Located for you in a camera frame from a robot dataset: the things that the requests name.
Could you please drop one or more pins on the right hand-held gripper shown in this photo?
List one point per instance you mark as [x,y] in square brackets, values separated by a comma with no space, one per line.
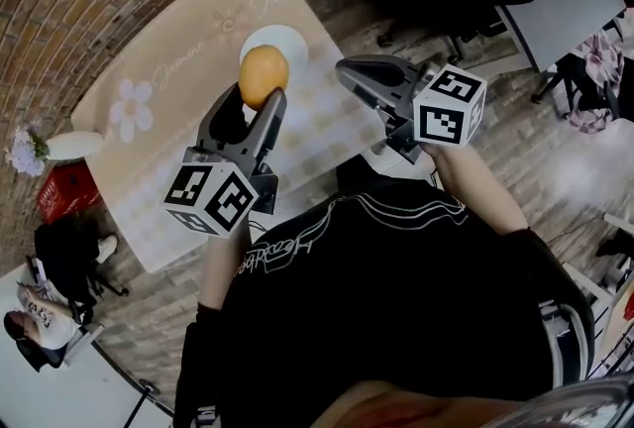
[441,119]

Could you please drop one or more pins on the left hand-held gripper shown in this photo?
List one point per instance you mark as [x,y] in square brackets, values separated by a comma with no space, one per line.
[213,198]

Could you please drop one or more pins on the white plate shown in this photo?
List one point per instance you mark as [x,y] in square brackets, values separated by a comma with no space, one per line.
[294,44]

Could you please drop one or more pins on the person's left forearm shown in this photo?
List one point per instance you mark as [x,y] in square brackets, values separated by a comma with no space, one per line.
[220,272]

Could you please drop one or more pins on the person's right forearm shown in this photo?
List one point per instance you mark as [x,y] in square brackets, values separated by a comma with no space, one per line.
[475,188]

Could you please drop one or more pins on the table with beige floral tablecloth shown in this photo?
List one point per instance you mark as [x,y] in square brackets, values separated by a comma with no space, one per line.
[163,54]

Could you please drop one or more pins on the red box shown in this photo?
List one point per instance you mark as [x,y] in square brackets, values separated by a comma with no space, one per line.
[67,193]

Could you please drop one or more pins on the black chair with armrests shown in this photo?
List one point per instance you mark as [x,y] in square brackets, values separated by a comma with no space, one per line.
[584,89]

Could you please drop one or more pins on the pink checkered blanket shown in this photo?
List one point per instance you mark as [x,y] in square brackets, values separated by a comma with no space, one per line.
[599,69]

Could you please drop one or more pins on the purple flowers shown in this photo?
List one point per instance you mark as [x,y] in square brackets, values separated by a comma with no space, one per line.
[25,151]

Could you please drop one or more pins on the person's black printed shirt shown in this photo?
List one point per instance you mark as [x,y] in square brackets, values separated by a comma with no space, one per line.
[396,297]

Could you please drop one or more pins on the grey head rig rim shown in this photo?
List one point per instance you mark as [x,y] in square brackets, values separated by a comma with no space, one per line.
[584,403]

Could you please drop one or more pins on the black stanchion post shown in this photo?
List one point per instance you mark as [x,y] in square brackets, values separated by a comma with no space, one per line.
[143,398]

